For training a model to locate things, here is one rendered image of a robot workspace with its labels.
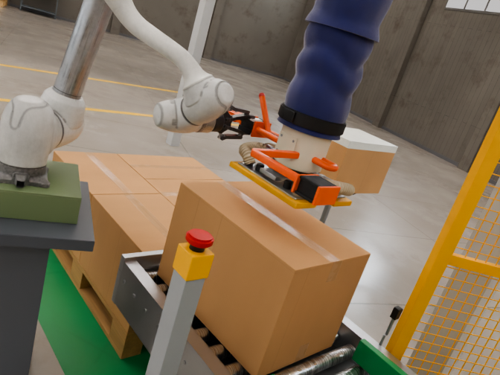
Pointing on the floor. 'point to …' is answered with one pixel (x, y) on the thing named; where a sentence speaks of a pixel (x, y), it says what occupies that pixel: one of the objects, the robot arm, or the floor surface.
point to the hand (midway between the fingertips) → (252, 125)
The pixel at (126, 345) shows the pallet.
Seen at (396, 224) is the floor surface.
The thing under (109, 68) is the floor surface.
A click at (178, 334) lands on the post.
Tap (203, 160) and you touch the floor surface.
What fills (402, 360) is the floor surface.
